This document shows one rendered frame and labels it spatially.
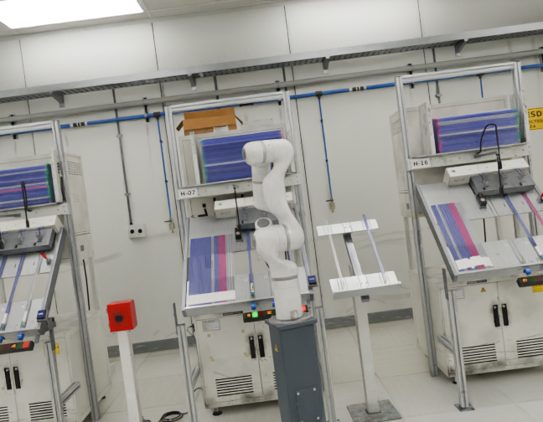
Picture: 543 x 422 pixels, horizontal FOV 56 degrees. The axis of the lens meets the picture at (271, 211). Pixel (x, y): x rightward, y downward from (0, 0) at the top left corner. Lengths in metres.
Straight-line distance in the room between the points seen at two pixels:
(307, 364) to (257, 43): 3.25
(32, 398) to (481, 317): 2.69
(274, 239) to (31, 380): 1.86
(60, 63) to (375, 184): 3.04
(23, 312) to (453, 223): 2.45
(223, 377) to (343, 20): 3.27
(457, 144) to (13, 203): 2.74
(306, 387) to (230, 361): 0.90
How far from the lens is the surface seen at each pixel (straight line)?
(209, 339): 3.14
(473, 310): 3.30
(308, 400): 2.37
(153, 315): 4.89
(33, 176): 3.46
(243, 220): 3.08
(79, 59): 5.11
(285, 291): 2.26
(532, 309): 3.45
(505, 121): 3.50
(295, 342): 2.28
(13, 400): 3.56
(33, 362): 3.45
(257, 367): 3.16
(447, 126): 3.36
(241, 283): 2.84
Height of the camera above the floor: 1.24
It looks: 1 degrees down
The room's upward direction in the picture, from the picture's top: 7 degrees counter-clockwise
